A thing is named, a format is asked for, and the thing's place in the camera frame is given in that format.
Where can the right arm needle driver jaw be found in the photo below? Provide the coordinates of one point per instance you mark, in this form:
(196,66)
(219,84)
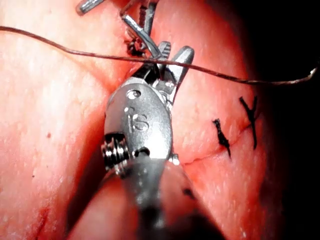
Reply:
(183,58)
(165,48)

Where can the right arm needle driver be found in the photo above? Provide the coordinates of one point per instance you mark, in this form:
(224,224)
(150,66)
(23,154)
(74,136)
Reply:
(147,135)

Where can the left arm needle driver jaw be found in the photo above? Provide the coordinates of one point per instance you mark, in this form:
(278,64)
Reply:
(148,15)
(88,5)

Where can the curved steel needle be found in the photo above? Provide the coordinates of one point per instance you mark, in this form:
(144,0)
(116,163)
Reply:
(140,32)

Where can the black thread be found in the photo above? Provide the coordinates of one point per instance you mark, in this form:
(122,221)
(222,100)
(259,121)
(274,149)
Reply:
(75,52)

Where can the dark right arm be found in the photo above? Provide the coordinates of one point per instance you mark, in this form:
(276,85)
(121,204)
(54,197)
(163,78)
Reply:
(150,190)

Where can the black stitching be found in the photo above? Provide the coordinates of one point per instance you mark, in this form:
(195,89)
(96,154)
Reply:
(221,136)
(133,50)

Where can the tissue pad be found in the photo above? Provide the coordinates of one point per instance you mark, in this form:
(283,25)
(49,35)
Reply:
(50,112)

